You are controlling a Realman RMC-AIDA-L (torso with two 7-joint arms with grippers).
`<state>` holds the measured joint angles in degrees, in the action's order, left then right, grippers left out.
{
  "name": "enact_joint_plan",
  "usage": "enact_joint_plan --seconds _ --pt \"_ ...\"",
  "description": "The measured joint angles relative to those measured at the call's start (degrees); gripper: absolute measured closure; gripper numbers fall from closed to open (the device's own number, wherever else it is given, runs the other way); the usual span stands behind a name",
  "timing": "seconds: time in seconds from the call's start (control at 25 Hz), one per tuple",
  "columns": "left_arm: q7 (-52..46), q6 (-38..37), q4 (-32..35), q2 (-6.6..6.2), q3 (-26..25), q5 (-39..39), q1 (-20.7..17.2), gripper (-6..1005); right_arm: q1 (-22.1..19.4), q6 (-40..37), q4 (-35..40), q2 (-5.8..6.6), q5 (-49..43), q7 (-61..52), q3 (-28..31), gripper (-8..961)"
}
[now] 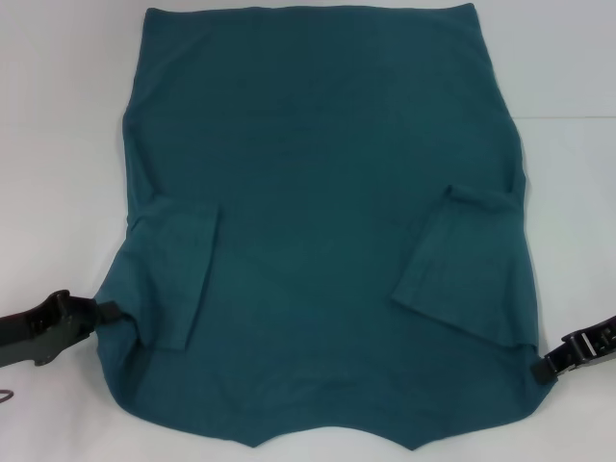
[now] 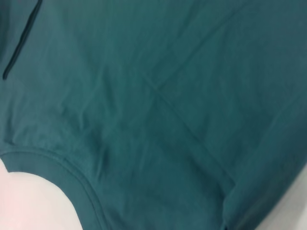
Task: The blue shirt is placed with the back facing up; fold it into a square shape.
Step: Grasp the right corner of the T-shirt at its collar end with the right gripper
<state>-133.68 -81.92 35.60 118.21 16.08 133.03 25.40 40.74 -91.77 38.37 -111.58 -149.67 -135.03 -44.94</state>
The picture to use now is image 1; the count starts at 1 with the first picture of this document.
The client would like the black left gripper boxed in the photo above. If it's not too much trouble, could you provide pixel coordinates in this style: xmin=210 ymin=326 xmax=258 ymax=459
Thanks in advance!
xmin=0 ymin=289 xmax=124 ymax=371

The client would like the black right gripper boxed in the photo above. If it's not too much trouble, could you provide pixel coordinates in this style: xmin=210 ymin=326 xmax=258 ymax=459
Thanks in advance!
xmin=531 ymin=315 xmax=616 ymax=387

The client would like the blue t-shirt with FREE print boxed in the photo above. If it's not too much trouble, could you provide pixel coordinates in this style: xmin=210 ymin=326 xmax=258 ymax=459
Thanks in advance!
xmin=93 ymin=2 xmax=554 ymax=437

